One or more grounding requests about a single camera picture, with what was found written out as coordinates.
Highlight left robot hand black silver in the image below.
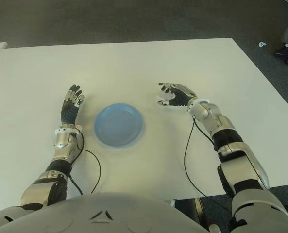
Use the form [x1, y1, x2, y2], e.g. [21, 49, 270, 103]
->
[60, 84, 85, 126]

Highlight right robot hand black silver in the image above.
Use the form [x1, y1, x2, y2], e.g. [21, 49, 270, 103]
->
[156, 82, 199, 107]

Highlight white charger block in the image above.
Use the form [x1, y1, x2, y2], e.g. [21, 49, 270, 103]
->
[157, 90, 175, 102]

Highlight blue round plate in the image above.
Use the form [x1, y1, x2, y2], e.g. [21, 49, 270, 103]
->
[93, 103, 144, 147]

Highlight grey robot torso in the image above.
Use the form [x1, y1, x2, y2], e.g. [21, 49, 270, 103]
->
[0, 191, 211, 233]

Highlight black shoe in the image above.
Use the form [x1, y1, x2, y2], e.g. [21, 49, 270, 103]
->
[275, 46, 288, 57]

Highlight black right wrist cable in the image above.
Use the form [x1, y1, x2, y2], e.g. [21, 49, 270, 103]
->
[184, 116, 232, 212]

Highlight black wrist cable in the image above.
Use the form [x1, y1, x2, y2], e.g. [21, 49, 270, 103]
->
[184, 116, 232, 212]
[68, 133, 102, 196]

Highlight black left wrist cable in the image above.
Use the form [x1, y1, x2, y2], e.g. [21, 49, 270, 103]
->
[68, 133, 102, 196]

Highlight black table frame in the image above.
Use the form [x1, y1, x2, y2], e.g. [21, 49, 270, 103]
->
[174, 197, 207, 229]

